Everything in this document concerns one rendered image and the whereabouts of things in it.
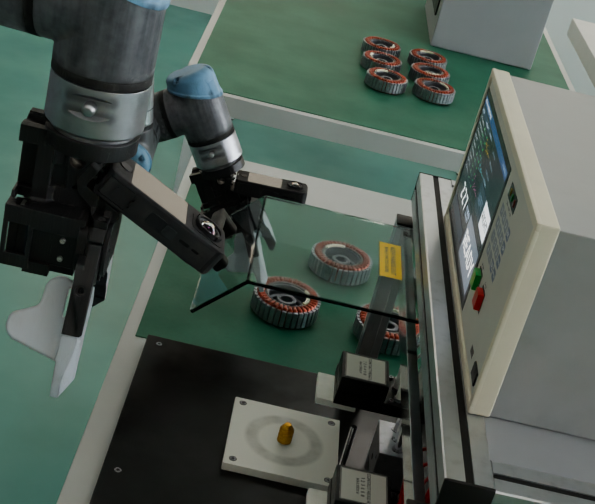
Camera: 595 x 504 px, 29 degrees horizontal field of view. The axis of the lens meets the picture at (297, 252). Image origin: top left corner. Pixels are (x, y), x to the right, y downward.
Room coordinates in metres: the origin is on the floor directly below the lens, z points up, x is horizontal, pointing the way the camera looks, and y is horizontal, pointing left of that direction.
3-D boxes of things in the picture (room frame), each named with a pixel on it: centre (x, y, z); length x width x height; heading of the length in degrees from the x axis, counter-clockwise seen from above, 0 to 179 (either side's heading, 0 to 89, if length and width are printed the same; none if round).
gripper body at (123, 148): (0.80, 0.18, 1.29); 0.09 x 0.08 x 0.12; 95
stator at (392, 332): (1.65, -0.18, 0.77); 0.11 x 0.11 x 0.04
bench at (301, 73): (3.52, -0.13, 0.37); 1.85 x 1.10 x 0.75; 3
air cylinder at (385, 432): (1.27, -0.19, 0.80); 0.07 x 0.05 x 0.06; 3
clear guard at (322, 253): (1.27, -0.05, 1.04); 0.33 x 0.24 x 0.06; 93
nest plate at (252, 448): (1.26, -0.05, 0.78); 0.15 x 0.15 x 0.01; 3
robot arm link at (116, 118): (0.80, 0.17, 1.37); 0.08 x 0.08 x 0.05
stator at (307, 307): (1.65, 0.00, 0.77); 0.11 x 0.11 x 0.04
